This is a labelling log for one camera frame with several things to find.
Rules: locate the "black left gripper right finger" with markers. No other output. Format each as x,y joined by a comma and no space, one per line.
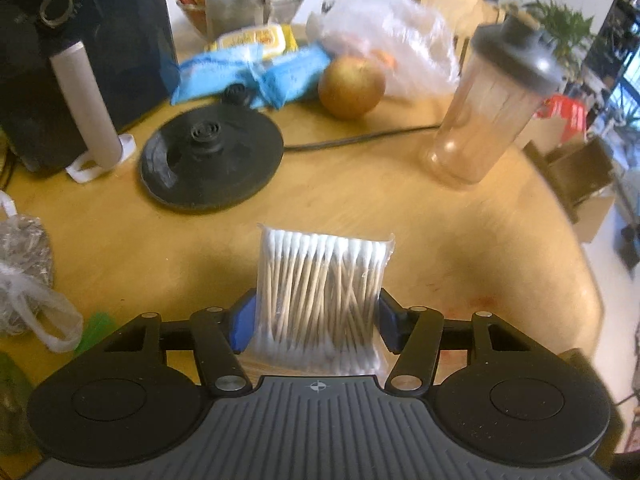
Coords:
417,335

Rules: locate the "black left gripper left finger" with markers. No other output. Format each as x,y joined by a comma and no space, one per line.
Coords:
216,336

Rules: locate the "cotton swab pack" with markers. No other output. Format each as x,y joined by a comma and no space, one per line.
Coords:
317,302

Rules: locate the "black kettle base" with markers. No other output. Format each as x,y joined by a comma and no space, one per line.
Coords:
212,157

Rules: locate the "clear plastic bag dark contents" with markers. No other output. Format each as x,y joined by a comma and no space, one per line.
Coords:
28,301

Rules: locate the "green net bag of fruit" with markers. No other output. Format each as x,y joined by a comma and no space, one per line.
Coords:
16,387

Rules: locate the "cardboard tube paper towel holder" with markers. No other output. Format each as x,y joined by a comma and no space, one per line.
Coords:
106,149

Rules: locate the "yellow onion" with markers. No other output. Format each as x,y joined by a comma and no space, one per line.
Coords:
351,87

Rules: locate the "blue snack package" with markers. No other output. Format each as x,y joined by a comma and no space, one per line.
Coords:
287,78

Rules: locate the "clear shaker bottle black lid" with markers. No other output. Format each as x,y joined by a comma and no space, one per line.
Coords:
510,71

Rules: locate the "yellow snack packet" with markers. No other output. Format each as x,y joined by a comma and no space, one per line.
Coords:
275,39

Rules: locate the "clear plastic bag right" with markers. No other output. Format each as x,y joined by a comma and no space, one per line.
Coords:
412,44

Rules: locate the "potted green plant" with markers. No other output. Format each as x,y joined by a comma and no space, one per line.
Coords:
567,31

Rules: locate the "dark blue air fryer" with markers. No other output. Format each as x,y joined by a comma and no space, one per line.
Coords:
132,54

